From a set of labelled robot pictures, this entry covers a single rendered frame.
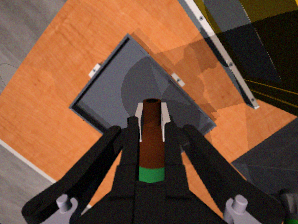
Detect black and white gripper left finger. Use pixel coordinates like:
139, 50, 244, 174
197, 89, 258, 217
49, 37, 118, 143
21, 103, 144, 224

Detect brown bottle with green label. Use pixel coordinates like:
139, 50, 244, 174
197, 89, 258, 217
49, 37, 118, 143
139, 98, 164, 183

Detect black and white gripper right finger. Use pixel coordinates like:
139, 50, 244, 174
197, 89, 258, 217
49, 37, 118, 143
161, 102, 286, 224

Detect yellow crate with dividers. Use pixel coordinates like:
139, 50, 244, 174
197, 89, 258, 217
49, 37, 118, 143
193, 0, 298, 117

